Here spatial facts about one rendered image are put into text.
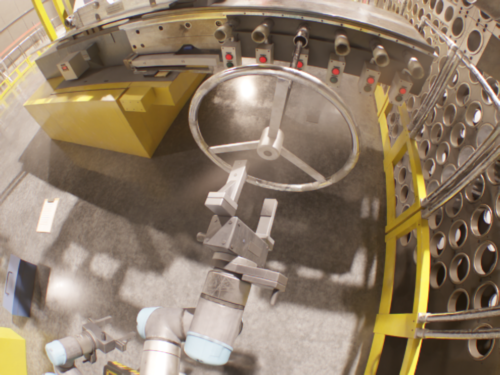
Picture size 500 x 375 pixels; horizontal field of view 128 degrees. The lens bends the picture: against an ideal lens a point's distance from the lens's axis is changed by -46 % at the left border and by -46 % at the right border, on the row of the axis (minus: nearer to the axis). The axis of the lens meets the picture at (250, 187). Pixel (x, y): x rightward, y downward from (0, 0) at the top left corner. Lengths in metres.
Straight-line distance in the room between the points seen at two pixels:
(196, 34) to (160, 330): 1.29
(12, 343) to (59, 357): 1.52
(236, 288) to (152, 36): 1.40
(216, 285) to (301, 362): 1.01
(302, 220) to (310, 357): 0.80
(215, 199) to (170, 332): 0.29
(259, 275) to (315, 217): 1.07
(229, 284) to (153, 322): 0.21
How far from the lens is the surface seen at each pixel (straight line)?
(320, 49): 1.15
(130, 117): 1.53
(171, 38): 1.42
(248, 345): 1.26
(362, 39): 1.16
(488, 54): 1.86
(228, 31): 1.05
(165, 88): 1.31
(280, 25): 1.16
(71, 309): 1.79
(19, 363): 2.38
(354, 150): 0.46
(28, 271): 2.14
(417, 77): 1.09
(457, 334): 0.90
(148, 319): 0.50
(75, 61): 2.09
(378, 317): 1.37
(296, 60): 0.78
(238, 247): 0.34
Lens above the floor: 1.23
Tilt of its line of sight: 60 degrees down
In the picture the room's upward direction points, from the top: 6 degrees counter-clockwise
